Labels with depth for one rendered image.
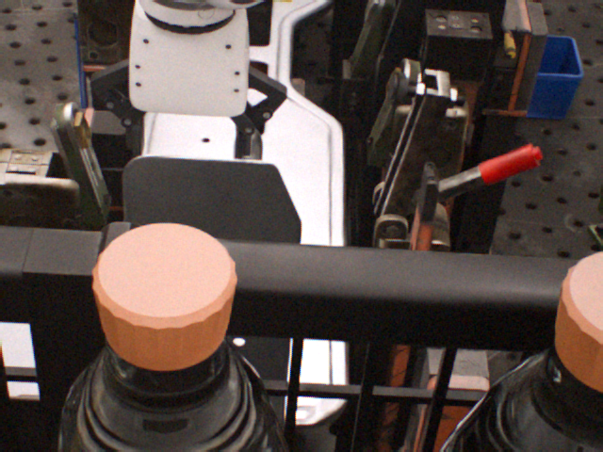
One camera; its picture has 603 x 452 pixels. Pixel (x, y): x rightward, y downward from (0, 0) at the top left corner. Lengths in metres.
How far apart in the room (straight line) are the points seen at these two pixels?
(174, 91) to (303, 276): 0.65
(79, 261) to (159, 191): 0.39
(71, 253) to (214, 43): 0.62
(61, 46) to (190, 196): 1.21
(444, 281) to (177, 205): 0.40
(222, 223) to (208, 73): 0.25
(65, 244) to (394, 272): 0.10
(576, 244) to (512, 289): 1.30
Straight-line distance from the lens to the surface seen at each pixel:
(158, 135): 1.28
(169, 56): 0.98
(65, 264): 0.36
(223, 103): 1.00
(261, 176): 0.73
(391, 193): 1.07
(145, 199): 0.75
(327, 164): 1.25
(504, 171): 1.08
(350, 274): 0.36
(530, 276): 0.37
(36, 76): 1.88
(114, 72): 1.02
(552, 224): 1.69
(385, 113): 1.25
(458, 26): 1.27
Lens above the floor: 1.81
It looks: 43 degrees down
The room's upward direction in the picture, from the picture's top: 5 degrees clockwise
